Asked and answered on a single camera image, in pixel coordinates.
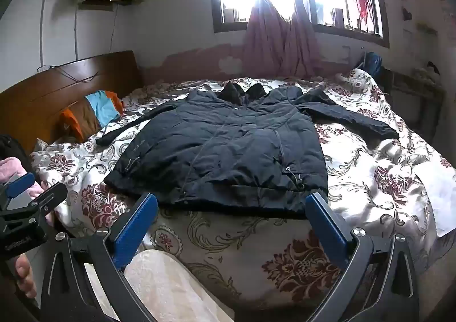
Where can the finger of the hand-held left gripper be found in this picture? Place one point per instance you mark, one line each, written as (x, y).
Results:
(50, 195)
(21, 185)

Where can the pink curtain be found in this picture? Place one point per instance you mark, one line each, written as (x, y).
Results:
(260, 33)
(302, 48)

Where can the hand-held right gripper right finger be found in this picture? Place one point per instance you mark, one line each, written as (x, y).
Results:
(326, 226)

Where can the wooden headboard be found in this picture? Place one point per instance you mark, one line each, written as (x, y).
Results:
(35, 108)

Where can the dark side table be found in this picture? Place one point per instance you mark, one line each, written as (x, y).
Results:
(416, 94)

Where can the black bag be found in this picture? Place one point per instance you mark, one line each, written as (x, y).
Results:
(12, 149)

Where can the blue backpack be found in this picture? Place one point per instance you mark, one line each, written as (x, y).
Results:
(374, 62)

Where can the black padded jacket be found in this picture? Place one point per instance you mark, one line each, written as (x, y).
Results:
(221, 151)

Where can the floral bed sheet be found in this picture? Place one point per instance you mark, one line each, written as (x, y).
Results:
(249, 236)

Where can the cream fleece trouser leg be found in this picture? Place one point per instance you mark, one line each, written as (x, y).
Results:
(171, 290)

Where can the orange brown blue pillow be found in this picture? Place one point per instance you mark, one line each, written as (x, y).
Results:
(103, 105)

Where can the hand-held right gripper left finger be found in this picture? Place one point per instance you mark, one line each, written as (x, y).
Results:
(137, 226)

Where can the white cloth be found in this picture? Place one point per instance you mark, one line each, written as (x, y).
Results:
(438, 197)

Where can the red hanging clothes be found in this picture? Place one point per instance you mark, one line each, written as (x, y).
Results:
(363, 1)

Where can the person's left hand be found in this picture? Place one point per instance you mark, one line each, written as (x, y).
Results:
(25, 274)

